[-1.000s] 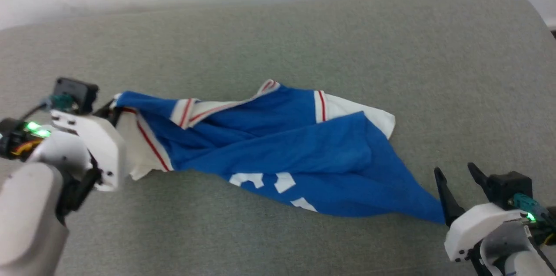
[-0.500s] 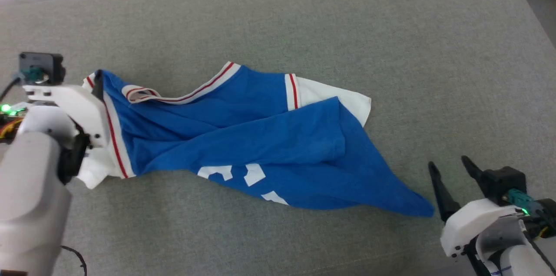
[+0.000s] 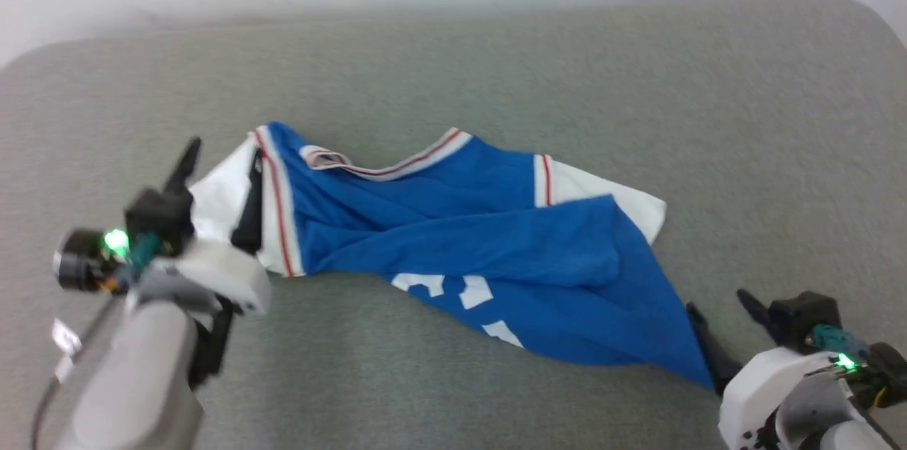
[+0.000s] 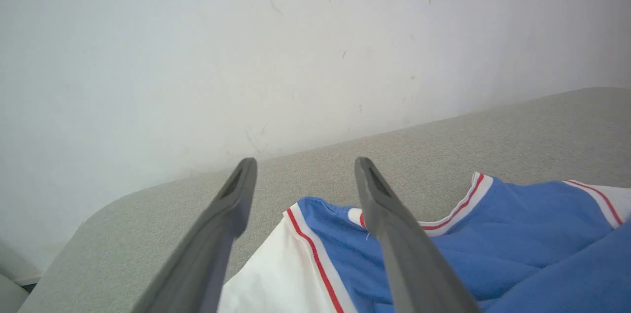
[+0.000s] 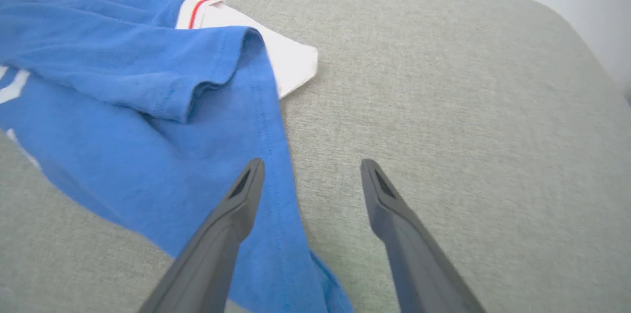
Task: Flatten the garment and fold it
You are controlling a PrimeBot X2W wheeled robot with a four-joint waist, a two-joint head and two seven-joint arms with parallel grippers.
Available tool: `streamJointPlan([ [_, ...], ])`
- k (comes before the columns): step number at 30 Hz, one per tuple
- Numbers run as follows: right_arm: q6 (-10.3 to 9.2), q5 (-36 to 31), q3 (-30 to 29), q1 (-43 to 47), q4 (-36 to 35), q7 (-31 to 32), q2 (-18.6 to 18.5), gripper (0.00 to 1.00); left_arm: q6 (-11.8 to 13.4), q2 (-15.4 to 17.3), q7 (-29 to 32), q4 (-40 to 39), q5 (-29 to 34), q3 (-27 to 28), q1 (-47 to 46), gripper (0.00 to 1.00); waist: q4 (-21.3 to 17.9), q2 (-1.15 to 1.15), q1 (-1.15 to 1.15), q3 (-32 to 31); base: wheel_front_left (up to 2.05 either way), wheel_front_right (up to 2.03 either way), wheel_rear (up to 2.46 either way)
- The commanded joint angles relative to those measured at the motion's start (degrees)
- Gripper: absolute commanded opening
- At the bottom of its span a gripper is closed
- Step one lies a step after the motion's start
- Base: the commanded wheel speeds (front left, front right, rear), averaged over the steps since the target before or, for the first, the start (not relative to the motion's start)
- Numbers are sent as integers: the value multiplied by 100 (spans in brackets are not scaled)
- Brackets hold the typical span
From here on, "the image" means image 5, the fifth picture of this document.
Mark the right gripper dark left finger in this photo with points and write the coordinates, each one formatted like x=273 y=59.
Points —
x=212 y=254

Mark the blue and white t-shirt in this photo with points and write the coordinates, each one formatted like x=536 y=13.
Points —
x=123 y=81

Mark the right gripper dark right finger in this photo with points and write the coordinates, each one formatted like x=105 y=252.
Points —
x=419 y=263

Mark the grey fabric sofa cushion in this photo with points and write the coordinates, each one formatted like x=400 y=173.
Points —
x=443 y=106

